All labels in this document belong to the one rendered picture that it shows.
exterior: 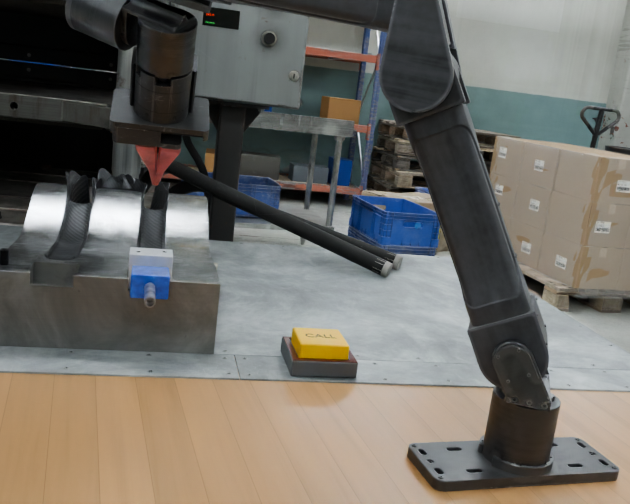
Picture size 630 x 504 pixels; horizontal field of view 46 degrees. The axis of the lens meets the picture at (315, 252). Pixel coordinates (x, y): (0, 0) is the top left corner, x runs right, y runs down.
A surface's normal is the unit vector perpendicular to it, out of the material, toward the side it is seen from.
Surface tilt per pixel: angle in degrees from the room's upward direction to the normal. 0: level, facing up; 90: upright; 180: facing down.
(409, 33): 90
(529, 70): 90
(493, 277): 81
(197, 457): 0
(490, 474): 0
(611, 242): 90
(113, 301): 90
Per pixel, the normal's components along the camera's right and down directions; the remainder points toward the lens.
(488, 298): -0.40, -0.04
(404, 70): -0.28, 0.18
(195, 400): 0.12, -0.97
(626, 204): 0.28, 0.12
